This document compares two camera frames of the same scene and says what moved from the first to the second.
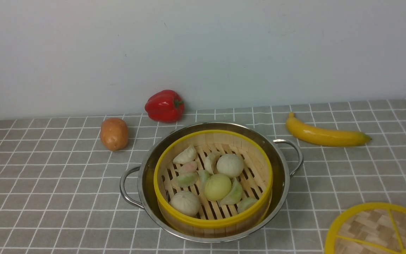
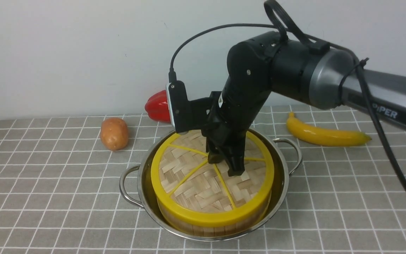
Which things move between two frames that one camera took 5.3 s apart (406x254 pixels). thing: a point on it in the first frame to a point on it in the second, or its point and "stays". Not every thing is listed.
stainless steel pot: [137, 185] stays
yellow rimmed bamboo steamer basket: [213, 183] stays
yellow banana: [323, 137] stays
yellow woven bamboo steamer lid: [379, 228] to [187, 188]
